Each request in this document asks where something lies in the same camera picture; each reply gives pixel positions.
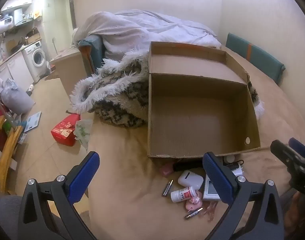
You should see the grey stuffed bag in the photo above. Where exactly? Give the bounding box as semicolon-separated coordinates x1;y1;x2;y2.
0;78;35;115

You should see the white pill bottle red label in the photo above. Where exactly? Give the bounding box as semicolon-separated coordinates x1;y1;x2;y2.
170;186;197;203

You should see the cardboard box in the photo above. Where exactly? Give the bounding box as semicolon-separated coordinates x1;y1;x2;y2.
147;41;261;159

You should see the teal padded chair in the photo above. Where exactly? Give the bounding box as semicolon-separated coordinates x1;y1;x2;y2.
78;35;105;74

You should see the white wall cupboard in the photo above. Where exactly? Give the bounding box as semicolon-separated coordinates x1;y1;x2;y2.
1;0;33;12

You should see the white water heater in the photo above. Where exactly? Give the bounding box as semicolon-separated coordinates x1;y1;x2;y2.
0;15;13;32

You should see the white charger plug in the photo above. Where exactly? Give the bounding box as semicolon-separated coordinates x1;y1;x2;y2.
229;160;245;178

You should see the range hood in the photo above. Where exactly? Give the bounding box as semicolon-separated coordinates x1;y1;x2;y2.
13;8;34;27

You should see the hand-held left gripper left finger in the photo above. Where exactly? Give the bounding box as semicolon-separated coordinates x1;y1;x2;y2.
18;151;100;240

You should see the clear plastic bag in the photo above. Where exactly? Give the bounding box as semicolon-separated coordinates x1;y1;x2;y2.
74;119;93;152

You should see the white remote control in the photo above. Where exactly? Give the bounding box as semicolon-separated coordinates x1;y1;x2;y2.
202;174;222;202

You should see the fluffy patterned blanket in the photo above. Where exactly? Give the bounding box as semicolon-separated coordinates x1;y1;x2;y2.
69;47;265;128

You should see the clear pink hair claw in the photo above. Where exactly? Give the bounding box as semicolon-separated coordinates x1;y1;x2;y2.
201;201;218;222

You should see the white earbuds case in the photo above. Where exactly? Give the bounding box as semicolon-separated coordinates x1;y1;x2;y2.
178;170;204;190

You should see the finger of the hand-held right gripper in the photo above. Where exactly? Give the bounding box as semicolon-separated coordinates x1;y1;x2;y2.
289;137;305;158
270;139;305;179

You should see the white washing machine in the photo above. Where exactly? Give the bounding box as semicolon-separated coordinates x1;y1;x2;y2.
22;41;48;82

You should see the yellow wooden chair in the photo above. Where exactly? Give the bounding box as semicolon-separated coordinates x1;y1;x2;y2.
0;115;24;194

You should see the bathroom scale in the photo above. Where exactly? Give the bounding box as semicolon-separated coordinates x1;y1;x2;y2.
23;111;42;132

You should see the black charging cable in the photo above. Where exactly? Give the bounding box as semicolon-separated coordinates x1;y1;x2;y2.
224;159;243;170

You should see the red gift box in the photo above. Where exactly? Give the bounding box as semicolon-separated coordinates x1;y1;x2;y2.
51;114;79;147

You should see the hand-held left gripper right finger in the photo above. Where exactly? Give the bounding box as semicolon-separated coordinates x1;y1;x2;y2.
202;152;285;240

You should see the beige bedside cabinet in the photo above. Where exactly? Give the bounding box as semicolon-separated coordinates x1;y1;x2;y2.
50;47;89;98

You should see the kitchen counter with cabinets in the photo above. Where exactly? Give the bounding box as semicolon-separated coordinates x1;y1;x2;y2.
0;40;42;98

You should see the black gold battery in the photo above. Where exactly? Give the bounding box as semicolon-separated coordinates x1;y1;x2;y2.
184;207;203;220
162;179;173;197

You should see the pink cartoon hair clip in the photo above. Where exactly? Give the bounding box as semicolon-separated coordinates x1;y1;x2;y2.
185;191;203;212

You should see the white duvet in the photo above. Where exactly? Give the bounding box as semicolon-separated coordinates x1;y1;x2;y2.
73;9;222;63

